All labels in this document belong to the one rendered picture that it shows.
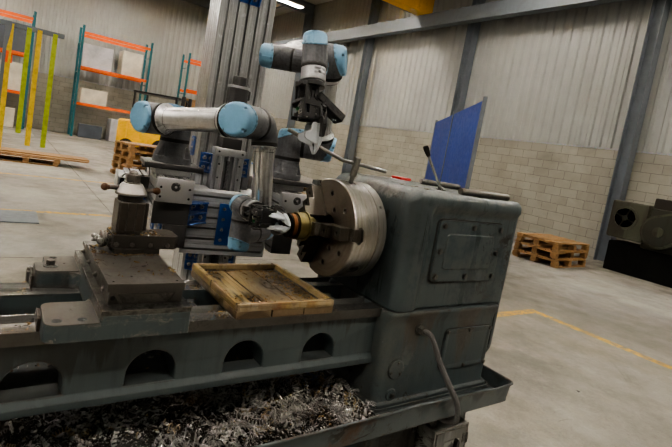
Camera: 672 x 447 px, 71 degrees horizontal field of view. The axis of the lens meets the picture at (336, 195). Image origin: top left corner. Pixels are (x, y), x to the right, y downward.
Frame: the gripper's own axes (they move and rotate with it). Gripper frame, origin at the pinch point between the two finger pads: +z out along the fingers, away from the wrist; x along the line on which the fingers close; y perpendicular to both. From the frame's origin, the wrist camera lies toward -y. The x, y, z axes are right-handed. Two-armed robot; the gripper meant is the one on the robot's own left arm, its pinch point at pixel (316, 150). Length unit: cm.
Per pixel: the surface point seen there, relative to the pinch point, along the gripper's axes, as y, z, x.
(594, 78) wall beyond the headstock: -1017, -369, -393
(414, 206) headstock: -27.7, 15.1, 13.7
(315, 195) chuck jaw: -7.8, 12.2, -10.9
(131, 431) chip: 42, 76, -14
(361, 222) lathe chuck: -13.1, 20.7, 6.4
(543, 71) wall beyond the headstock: -1014, -418, -515
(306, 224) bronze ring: -1.1, 21.9, -5.1
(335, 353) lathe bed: -12, 60, -3
